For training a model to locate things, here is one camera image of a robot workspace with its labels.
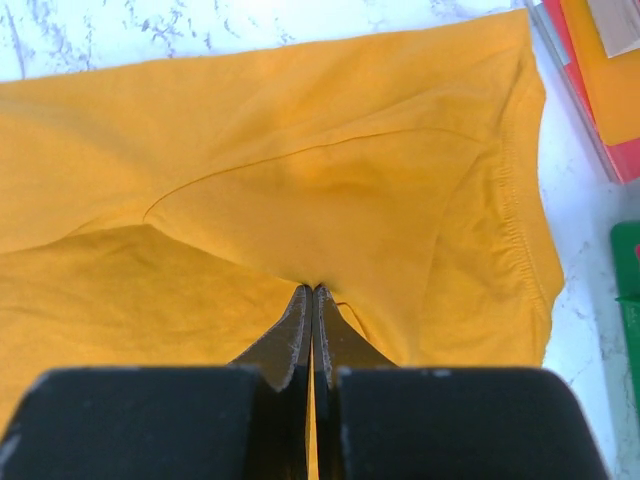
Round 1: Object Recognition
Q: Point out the green plastic bin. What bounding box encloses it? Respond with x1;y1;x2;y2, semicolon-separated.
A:
610;220;639;402

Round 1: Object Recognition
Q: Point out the red folder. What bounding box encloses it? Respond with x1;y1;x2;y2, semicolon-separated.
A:
536;1;639;184

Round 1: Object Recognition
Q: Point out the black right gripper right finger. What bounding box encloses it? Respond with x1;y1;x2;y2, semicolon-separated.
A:
312;285;396;479

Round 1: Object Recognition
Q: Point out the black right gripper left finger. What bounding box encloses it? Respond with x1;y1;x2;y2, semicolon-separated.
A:
232;285;312;479

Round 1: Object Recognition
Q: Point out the orange folder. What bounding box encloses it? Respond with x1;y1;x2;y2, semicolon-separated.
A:
561;1;639;145

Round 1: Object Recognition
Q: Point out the yellow t shirt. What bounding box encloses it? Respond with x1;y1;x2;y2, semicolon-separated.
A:
1;9;564;423

